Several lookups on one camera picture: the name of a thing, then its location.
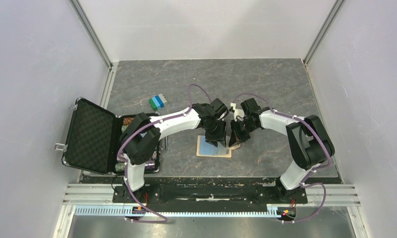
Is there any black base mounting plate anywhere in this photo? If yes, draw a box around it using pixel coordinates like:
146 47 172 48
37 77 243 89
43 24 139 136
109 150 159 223
112 182 308 205

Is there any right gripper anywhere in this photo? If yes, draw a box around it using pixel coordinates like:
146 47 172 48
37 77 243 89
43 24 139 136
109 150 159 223
229 119 259 147

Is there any black foam-lined case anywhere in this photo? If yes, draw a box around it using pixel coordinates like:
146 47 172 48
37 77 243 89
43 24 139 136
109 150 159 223
55 97 169 176

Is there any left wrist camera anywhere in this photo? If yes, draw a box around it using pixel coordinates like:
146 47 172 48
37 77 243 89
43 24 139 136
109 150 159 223
209 98 229 119

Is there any beige leather card holder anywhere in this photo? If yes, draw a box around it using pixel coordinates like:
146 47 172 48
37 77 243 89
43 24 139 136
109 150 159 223
196 135 240 158

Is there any white cable duct strip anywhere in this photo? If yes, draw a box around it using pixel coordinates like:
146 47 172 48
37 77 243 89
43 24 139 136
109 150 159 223
74 205 295 218

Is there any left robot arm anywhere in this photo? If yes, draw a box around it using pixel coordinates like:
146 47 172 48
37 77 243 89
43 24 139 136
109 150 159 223
117 100 229 202

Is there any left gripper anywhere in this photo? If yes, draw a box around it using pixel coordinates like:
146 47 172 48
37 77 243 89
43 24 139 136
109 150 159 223
204 118 228 148

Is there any green blue grey block stack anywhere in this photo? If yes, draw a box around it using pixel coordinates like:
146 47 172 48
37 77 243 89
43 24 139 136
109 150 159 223
148 94 168 111

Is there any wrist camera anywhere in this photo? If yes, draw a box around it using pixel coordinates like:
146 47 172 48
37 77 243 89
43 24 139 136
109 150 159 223
209 98 229 119
229 98 270 118

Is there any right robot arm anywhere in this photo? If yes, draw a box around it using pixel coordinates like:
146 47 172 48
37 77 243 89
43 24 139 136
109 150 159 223
228 108 335 202

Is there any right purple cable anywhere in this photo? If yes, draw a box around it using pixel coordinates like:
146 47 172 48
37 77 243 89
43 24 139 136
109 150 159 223
232 93 334 224

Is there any purple cable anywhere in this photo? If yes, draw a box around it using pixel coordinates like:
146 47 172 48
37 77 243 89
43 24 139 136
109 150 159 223
117 84 213 223
232 93 334 224

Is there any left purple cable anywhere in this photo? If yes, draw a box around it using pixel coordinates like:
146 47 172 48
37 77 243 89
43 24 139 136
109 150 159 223
117 84 213 223

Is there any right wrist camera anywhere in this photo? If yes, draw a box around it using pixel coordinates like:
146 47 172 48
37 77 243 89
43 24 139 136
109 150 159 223
229 98 270 118

